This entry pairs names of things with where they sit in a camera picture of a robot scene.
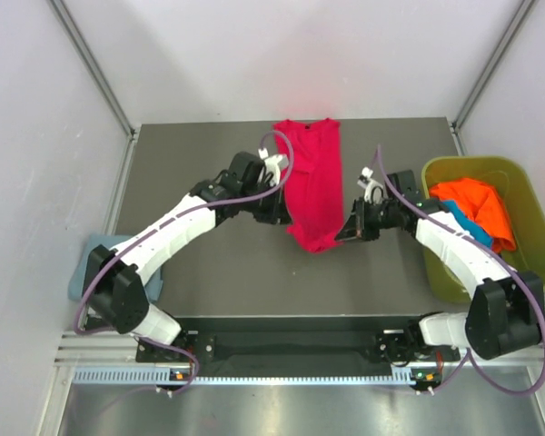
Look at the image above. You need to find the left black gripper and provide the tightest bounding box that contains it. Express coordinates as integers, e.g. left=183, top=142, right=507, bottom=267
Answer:
left=241, top=179, right=292, bottom=226

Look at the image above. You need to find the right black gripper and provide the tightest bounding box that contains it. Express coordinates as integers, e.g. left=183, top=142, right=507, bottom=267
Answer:
left=335, top=195, right=400, bottom=243

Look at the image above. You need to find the magenta t shirt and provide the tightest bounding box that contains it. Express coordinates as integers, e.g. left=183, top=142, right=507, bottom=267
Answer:
left=272, top=119, right=344, bottom=253

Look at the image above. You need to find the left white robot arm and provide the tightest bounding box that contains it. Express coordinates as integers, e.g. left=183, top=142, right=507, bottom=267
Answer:
left=83, top=149, right=291, bottom=361

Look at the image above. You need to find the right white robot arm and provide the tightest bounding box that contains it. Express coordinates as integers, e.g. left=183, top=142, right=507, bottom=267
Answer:
left=335, top=167, right=544, bottom=360

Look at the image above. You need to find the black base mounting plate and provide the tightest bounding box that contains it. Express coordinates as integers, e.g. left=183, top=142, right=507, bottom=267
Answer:
left=134, top=315, right=460, bottom=378

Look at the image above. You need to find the blue t shirt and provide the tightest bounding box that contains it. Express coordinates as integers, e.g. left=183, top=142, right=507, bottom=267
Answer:
left=442, top=200, right=493, bottom=248

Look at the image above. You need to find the orange t shirt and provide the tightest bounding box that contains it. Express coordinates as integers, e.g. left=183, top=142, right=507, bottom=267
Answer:
left=429, top=177, right=517, bottom=253

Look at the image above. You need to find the folded grey-blue t shirt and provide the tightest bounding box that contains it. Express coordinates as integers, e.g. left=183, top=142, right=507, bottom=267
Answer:
left=67, top=233, right=164, bottom=302

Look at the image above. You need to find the olive green plastic bin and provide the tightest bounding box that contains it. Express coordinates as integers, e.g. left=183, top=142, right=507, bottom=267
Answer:
left=421, top=156, right=545, bottom=289

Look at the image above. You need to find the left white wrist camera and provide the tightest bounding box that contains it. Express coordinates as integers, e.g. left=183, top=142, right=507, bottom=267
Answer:
left=258, top=148, right=289, bottom=187

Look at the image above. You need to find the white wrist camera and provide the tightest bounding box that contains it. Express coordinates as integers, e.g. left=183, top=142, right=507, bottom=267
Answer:
left=258, top=148, right=289, bottom=187
left=357, top=167, right=384, bottom=204

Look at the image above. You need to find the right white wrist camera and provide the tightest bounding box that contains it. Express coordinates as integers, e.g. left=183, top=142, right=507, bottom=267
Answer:
left=357, top=167, right=384, bottom=204

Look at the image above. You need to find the right aluminium corner post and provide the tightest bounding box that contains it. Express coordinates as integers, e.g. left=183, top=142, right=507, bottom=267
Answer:
left=450, top=0, right=537, bottom=134

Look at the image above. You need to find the aluminium corner post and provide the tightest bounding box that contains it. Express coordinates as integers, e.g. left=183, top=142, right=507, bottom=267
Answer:
left=450, top=0, right=537, bottom=134
left=45, top=0, right=135, bottom=136

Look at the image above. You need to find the left aluminium corner post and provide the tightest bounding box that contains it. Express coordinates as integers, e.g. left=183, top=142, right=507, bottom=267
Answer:
left=45, top=0, right=135, bottom=136

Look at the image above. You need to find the aluminium frame rail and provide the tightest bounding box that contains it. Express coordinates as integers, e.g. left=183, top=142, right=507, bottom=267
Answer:
left=54, top=332, right=544, bottom=367

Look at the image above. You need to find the slotted grey cable duct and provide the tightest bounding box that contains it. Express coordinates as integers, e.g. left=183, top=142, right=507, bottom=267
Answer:
left=72, top=366, right=441, bottom=386

